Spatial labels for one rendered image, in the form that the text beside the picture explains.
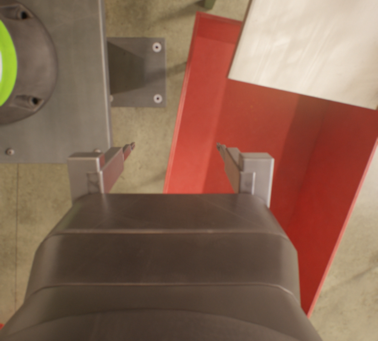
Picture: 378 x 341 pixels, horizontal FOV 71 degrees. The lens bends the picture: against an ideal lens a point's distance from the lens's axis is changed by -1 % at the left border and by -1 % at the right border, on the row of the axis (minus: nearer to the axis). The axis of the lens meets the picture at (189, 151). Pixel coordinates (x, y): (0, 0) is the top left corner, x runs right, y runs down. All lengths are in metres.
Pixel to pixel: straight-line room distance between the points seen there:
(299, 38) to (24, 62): 0.35
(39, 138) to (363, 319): 2.08
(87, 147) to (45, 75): 0.10
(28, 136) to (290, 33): 0.38
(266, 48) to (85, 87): 0.26
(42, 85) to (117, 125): 0.97
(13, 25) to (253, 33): 0.29
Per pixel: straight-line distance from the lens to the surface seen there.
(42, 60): 0.35
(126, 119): 1.30
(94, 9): 0.36
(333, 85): 0.49
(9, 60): 0.31
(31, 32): 0.35
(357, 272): 1.93
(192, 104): 0.72
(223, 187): 0.78
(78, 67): 0.36
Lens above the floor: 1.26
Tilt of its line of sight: 75 degrees down
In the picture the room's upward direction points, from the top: 175 degrees clockwise
